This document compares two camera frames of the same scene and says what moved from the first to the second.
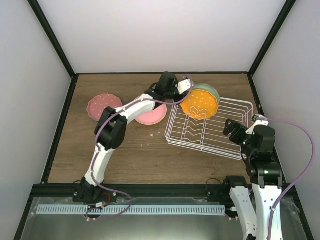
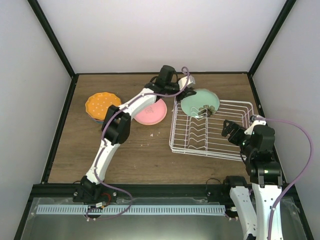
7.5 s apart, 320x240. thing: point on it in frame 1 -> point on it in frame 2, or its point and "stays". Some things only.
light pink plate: [154, 117] stays
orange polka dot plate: [201, 104] -> [97, 104]
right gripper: [234, 125] stays
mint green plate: [208, 88] -> [192, 104]
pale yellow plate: [150, 124] stays
